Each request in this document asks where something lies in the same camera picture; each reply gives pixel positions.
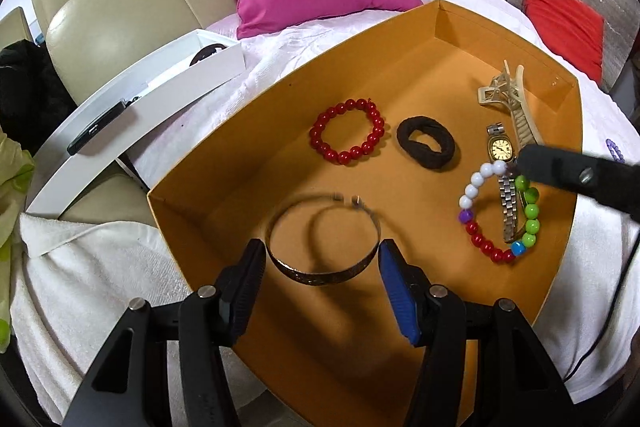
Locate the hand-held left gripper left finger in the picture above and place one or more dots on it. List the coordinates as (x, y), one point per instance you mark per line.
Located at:
(245, 297)

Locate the metal bangle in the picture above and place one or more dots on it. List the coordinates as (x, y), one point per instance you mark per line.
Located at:
(320, 279)

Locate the beige leather sofa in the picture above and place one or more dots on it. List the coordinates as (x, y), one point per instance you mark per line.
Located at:
(125, 7)

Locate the black coiled item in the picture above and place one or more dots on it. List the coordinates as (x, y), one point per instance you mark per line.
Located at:
(207, 53)

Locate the white tray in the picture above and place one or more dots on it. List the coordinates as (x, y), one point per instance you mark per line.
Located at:
(165, 92)

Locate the gold face wristwatch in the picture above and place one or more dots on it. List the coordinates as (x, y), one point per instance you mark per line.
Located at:
(500, 149)

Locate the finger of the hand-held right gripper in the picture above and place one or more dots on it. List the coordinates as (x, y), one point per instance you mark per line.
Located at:
(560, 169)

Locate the black cloth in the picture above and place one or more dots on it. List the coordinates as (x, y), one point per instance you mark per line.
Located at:
(30, 92)

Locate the black phone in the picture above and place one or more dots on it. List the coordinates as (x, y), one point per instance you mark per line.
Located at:
(95, 129)

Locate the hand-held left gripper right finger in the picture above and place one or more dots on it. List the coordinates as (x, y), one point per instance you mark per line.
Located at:
(400, 302)

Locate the beige hair claw clip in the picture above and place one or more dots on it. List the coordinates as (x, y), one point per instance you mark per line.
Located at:
(525, 122)

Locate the white towel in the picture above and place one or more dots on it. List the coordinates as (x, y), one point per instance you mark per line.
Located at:
(100, 267)

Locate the red pillow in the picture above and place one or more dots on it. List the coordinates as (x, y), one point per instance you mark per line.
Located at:
(565, 22)

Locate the green cloth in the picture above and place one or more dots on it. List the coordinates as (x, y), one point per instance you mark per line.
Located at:
(12, 187)

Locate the orange cardboard box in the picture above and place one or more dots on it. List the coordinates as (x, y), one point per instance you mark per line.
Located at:
(410, 332)

